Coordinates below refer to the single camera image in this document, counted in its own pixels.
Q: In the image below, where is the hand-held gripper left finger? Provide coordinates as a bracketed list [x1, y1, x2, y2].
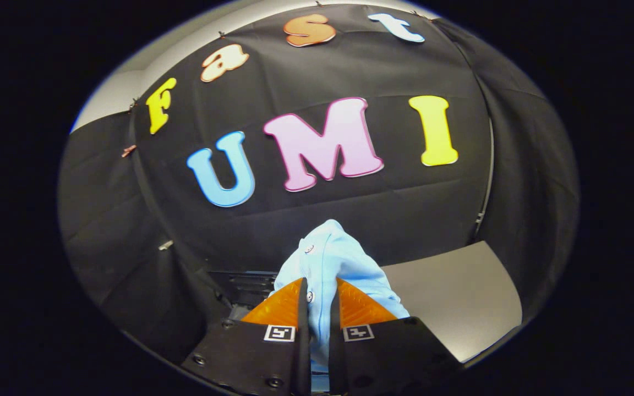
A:
[181, 277, 312, 396]

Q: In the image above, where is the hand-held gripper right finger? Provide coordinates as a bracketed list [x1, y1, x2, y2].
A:
[328, 277, 463, 396]

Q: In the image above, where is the dark grey washing machine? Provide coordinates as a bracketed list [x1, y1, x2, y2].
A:
[207, 269, 280, 322]

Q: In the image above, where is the light blue shirt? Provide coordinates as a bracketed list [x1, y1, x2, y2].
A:
[269, 219, 410, 392]

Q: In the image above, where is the grey cabinet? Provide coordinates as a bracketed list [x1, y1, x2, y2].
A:
[380, 240, 523, 364]

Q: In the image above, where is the black backdrop cloth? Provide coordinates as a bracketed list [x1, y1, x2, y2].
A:
[58, 4, 579, 365]

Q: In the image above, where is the white frame pole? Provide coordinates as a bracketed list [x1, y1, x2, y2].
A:
[473, 117, 495, 234]

